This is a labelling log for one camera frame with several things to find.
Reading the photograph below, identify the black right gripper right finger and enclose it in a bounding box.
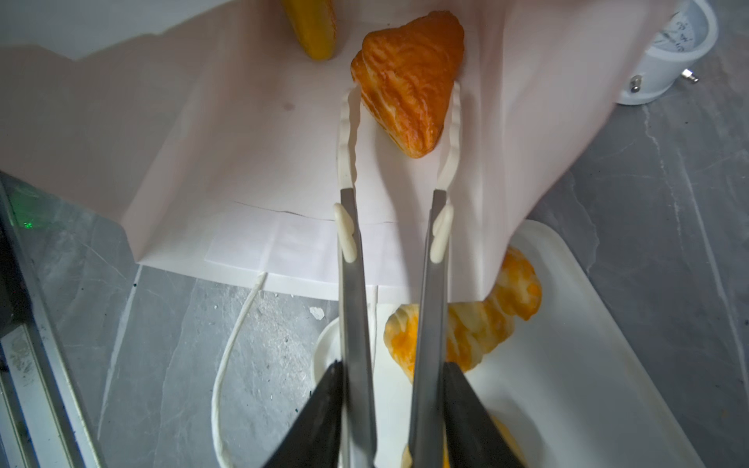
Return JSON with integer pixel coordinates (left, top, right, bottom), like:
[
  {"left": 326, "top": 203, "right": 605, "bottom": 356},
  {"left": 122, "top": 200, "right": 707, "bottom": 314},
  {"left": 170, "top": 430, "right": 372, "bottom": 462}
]
[{"left": 442, "top": 362, "right": 524, "bottom": 468}]

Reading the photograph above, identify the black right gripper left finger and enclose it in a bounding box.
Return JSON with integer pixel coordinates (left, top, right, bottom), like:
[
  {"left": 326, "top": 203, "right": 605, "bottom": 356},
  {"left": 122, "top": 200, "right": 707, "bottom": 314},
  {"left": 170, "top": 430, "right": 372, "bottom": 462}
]
[{"left": 264, "top": 361, "right": 344, "bottom": 468}]

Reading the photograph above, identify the swirled fake pastry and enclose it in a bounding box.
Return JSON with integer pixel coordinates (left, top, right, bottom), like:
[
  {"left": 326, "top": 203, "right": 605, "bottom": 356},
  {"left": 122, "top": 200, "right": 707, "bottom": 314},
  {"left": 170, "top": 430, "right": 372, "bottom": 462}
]
[{"left": 383, "top": 246, "right": 542, "bottom": 380}]

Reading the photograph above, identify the red white paper bag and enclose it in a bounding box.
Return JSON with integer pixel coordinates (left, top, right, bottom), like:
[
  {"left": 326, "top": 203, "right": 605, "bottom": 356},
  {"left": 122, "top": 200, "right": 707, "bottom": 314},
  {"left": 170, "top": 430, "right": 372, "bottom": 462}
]
[{"left": 0, "top": 0, "right": 680, "bottom": 468}]

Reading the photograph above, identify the orange triangular fake pastry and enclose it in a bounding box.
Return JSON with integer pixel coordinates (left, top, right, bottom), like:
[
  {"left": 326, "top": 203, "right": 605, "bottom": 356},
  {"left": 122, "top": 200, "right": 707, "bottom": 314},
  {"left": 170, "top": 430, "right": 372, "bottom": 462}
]
[{"left": 350, "top": 11, "right": 465, "bottom": 159}]

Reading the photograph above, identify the round yellow fake bun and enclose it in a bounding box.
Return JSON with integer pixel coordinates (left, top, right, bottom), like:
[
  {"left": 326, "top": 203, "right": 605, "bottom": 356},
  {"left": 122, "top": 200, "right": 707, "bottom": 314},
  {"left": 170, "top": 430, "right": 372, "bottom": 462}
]
[{"left": 401, "top": 415, "right": 528, "bottom": 468}]

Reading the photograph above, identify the white plastic tray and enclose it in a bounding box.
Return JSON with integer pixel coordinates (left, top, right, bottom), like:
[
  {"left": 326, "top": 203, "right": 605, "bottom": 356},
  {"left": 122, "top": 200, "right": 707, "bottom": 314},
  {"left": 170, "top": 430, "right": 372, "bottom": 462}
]
[{"left": 312, "top": 218, "right": 706, "bottom": 468}]

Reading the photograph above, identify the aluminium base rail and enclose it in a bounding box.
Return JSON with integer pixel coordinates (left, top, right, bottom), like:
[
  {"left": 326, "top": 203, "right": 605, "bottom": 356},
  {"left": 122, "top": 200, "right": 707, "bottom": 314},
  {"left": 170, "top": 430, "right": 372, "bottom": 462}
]
[{"left": 1, "top": 188, "right": 104, "bottom": 467}]

